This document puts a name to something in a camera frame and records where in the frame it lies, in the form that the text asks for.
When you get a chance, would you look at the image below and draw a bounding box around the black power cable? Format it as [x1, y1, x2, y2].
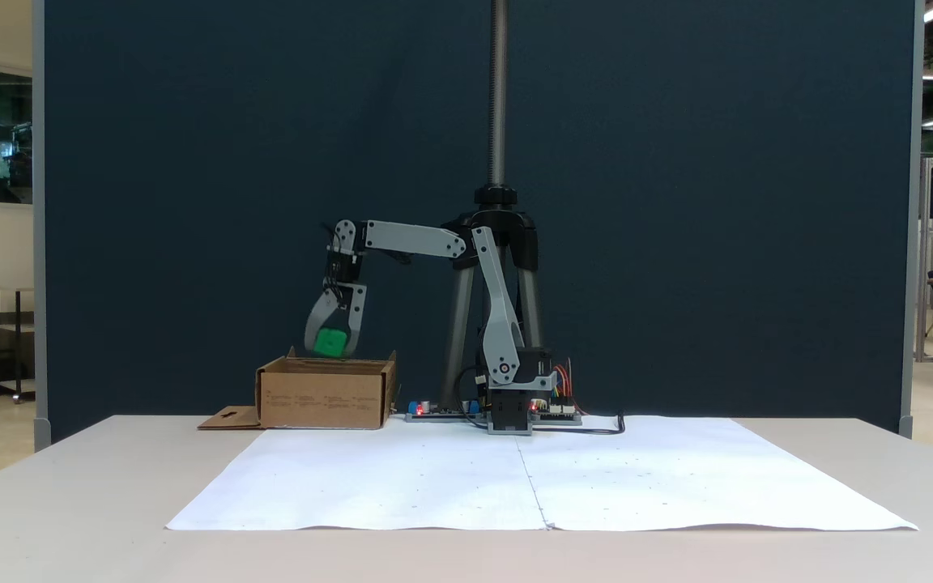
[533, 413, 626, 436]

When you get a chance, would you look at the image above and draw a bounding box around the green die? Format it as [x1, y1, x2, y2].
[313, 326, 349, 359]

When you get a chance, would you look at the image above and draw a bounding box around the framed wall window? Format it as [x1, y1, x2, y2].
[0, 61, 34, 213]

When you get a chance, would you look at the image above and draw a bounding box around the white paper sheet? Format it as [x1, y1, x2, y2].
[515, 417, 919, 533]
[165, 421, 550, 532]

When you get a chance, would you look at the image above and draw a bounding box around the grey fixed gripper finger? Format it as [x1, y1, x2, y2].
[305, 285, 343, 357]

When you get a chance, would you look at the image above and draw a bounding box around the blue circuit board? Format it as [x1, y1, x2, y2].
[406, 399, 484, 423]

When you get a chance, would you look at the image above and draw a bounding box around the black and grey tripod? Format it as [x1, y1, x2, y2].
[392, 0, 545, 414]

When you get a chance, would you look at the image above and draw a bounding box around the green circuit board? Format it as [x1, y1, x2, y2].
[531, 401, 583, 426]

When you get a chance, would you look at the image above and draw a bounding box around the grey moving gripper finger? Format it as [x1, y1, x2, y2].
[342, 282, 369, 358]

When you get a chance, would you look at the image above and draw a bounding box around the brown cardboard box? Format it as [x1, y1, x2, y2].
[198, 347, 398, 431]

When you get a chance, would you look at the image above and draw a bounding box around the black shoulder motor cable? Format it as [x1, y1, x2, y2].
[454, 364, 490, 427]

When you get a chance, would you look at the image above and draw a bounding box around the dark blue partition panel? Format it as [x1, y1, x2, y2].
[33, 0, 923, 442]

